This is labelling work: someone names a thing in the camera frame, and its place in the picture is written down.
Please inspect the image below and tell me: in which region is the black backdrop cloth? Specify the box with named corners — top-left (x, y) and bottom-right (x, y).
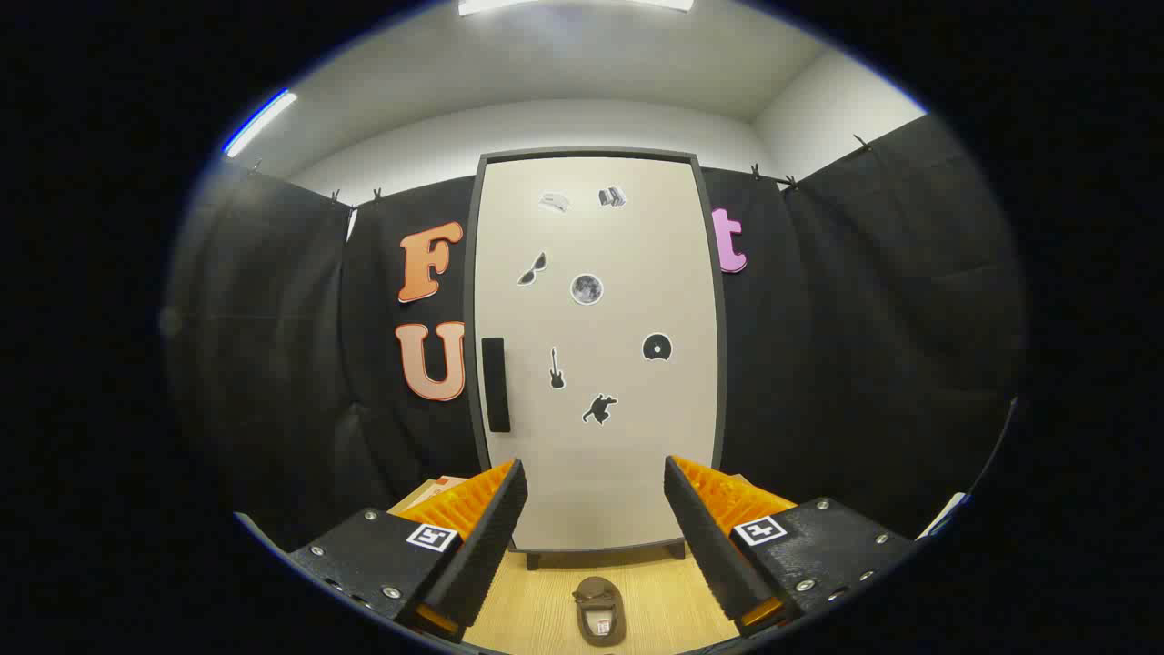
top-left (164, 114), bottom-right (1029, 547)

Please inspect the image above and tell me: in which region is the black door handle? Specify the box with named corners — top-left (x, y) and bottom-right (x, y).
top-left (481, 337), bottom-right (511, 434)

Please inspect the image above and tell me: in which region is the dark grey shoe cabinet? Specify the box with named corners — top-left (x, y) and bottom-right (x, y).
top-left (462, 148), bottom-right (728, 572)

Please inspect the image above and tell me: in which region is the white side table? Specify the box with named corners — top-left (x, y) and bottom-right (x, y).
top-left (917, 491), bottom-right (969, 539)

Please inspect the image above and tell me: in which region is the long ceiling light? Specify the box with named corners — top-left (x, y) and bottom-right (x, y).
top-left (457, 0), bottom-right (697, 16)
top-left (223, 89), bottom-right (298, 158)

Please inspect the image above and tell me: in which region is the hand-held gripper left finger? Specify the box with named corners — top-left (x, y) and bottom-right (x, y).
top-left (289, 458), bottom-right (529, 645)

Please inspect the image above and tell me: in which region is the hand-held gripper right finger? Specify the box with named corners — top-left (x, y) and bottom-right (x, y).
top-left (663, 455), bottom-right (918, 638)

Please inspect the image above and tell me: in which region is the beige shoe cabinet door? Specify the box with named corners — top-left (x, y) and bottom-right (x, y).
top-left (475, 156), bottom-right (721, 552)

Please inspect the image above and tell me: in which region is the stack of books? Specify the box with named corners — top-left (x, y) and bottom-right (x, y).
top-left (391, 475), bottom-right (469, 515)

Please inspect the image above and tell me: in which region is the brown fuzzy shoe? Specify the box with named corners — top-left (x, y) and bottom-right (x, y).
top-left (572, 576), bottom-right (627, 648)

